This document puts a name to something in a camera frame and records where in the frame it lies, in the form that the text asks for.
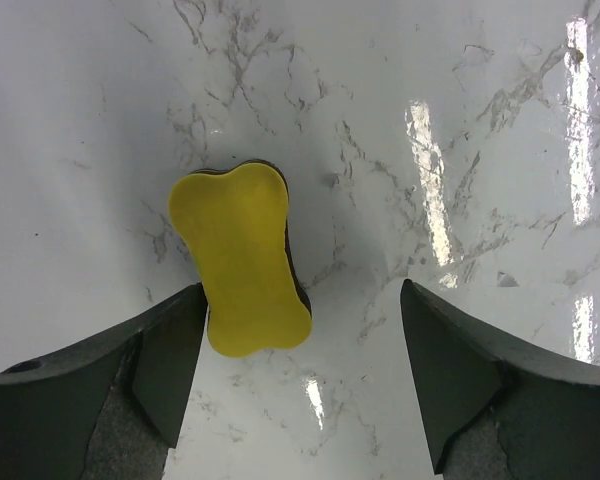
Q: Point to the yellow bone-shaped whiteboard eraser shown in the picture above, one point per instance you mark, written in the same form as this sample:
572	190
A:
234	224

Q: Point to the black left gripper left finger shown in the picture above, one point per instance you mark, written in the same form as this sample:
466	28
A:
108	407

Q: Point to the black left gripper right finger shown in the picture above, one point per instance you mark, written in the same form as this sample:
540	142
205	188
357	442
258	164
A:
494	406

